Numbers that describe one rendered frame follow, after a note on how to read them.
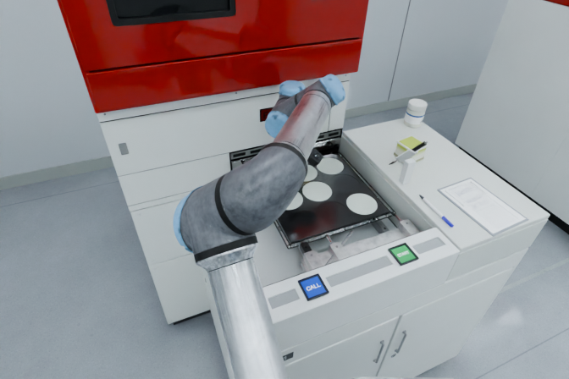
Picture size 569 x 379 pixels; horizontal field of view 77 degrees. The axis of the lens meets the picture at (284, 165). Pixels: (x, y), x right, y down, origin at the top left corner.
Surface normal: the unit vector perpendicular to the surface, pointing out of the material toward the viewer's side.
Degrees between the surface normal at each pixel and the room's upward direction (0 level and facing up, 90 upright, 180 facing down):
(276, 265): 0
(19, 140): 90
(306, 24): 90
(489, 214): 0
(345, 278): 0
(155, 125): 90
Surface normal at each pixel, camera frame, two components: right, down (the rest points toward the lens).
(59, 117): 0.39, 0.57
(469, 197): 0.02, -0.79
